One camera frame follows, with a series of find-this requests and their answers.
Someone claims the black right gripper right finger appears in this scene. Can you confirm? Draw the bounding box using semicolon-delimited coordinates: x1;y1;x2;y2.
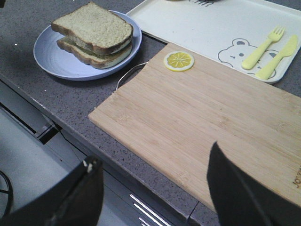
207;143;301;226

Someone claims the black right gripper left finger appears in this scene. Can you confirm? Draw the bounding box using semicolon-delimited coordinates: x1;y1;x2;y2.
0;156;103;226

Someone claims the light blue round plate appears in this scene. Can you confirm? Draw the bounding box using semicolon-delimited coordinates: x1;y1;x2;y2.
33;10;142;81

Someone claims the bread slice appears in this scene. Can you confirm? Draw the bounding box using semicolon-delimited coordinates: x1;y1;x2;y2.
56;36;133;70
51;2;134;55

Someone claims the fried egg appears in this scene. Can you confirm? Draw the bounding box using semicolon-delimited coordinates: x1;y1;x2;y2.
101;42;132;69

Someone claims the white bear tray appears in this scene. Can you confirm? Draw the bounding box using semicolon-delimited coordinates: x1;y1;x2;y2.
128;0;301;77

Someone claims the wooden cutting board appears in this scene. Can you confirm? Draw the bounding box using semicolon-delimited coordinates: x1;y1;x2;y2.
88;43;301;208

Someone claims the yellow plastic knife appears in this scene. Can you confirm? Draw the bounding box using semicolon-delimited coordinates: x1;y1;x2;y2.
255;35;298;80

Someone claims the yellow lemon slice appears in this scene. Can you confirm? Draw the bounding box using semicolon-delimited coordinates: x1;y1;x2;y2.
163;51;194;72

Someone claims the yellow plastic fork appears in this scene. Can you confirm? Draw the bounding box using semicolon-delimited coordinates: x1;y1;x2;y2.
241;26;285;70

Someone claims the black cable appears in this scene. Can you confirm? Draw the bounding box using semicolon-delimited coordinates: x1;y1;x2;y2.
0;170;14;216

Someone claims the metal board handle loop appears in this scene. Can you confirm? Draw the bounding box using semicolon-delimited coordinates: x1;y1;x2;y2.
115;61;148;91

